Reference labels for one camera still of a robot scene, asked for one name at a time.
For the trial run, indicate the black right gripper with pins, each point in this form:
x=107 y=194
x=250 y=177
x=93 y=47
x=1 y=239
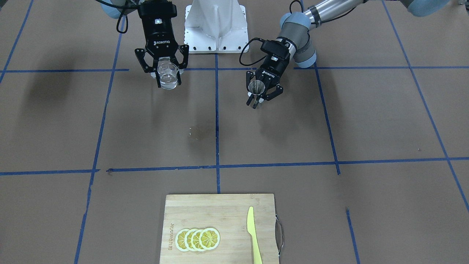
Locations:
x=160 y=36

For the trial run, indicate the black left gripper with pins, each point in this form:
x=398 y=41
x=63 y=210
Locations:
x=272 y=68

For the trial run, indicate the steel double jigger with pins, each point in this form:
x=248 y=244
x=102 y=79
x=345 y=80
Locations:
x=256 y=89

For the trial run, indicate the clear glass cup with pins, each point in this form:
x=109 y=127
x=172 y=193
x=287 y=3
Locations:
x=168 y=75

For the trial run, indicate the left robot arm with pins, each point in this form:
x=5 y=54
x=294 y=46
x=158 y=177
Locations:
x=379 y=62

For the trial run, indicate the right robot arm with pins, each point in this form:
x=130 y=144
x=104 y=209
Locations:
x=119 y=9

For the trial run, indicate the bamboo cutting board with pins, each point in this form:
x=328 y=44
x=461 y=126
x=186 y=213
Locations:
x=226 y=213

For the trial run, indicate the yellow plastic knife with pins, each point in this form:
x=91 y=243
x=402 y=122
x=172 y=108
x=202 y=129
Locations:
x=251 y=228

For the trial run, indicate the rear lemon slice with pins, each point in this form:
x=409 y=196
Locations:
x=181 y=241

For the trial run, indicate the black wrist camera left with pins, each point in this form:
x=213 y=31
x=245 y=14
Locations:
x=275 y=48

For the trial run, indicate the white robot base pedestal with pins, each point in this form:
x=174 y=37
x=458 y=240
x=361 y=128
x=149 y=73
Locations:
x=216 y=26

